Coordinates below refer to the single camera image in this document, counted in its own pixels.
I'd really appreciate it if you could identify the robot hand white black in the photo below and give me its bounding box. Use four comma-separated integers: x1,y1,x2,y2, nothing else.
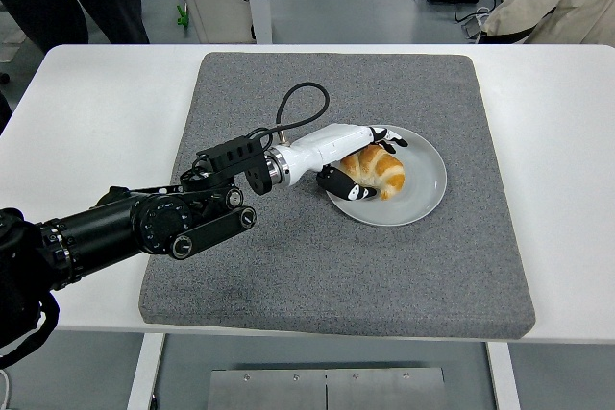
281,124,409,202

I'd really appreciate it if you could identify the croissant bread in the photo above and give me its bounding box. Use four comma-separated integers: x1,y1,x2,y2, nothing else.
339,143,406,201

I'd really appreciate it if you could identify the grey round plate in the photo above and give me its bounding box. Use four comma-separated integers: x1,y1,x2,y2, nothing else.
320,124,449,228

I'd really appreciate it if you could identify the grey metal plate with screws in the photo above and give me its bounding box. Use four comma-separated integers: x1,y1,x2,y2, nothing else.
207,367,448,410

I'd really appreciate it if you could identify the grey felt mat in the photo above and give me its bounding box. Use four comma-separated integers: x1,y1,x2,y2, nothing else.
137,51,537,340

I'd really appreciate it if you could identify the grey power adapter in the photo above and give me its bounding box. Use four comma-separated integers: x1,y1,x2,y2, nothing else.
461,15,487,40

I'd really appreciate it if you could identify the white table leg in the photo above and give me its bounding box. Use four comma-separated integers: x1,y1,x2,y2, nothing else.
484,342,523,410
125,332,167,410

